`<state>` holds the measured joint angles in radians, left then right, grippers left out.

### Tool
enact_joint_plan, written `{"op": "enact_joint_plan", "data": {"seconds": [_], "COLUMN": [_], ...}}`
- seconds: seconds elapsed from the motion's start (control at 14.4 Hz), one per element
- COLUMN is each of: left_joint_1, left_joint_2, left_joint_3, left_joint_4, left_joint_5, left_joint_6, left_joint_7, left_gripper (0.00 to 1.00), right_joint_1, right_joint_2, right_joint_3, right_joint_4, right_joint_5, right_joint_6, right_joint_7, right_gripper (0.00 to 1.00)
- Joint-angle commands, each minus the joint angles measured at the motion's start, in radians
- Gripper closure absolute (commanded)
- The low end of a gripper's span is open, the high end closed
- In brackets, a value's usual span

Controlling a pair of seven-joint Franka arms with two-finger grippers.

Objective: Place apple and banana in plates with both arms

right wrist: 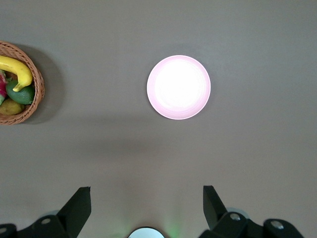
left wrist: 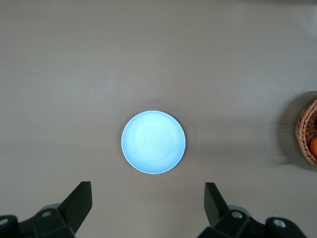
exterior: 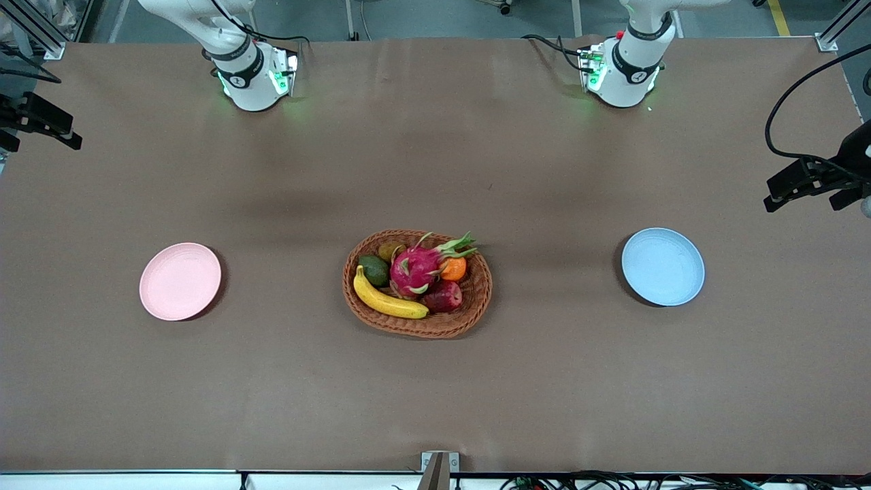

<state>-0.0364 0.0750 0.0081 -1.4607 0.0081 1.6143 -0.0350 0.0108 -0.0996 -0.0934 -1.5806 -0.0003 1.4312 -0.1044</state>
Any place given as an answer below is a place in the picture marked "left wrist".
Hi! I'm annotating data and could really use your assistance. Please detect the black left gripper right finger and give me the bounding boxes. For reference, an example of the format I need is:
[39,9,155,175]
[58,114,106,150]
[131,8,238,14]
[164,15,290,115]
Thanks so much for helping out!
[195,182,267,238]

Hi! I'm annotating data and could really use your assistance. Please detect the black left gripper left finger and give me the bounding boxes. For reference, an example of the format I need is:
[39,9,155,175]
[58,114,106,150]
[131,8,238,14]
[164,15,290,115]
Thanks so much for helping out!
[17,181,93,238]

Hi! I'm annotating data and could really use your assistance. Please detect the light blue round plate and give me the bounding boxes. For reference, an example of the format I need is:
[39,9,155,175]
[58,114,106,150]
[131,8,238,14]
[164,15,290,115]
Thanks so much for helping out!
[121,111,187,175]

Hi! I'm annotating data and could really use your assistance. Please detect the brown wicker basket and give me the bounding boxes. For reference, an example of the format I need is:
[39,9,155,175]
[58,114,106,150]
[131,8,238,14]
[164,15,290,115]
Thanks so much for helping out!
[295,98,317,166]

